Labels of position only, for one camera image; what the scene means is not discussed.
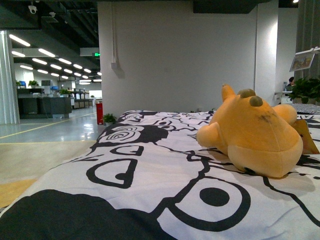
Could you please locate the black and white duvet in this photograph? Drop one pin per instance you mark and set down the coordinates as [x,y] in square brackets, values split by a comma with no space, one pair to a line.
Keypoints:
[147,178]

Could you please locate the framed picture sign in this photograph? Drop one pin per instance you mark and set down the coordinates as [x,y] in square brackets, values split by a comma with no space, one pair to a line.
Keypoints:
[302,61]

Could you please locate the red fire extinguisher cabinet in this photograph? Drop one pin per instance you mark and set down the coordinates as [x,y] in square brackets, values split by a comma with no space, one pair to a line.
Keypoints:
[99,113]

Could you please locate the large green potted plant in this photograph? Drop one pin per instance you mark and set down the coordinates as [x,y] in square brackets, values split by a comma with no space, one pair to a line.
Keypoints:
[306,89]

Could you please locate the small potted plant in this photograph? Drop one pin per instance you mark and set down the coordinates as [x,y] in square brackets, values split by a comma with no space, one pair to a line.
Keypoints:
[109,119]

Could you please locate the dark office counter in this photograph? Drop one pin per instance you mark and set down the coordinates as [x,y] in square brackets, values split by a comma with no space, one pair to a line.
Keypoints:
[33,103]

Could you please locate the brown paper toy tag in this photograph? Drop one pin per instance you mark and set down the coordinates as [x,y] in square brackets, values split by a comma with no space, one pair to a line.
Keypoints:
[309,147]

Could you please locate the orange plush dinosaur toy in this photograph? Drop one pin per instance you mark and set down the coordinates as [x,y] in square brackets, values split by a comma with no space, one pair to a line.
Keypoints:
[255,136]

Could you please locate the white security camera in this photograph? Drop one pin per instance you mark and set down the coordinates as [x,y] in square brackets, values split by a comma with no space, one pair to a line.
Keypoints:
[33,9]

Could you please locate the seated person in background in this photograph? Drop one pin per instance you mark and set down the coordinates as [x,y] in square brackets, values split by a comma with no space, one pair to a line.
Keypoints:
[291,83]

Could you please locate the round yellow grey rug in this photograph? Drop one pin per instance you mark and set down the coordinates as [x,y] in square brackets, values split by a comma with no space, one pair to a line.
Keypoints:
[21,164]

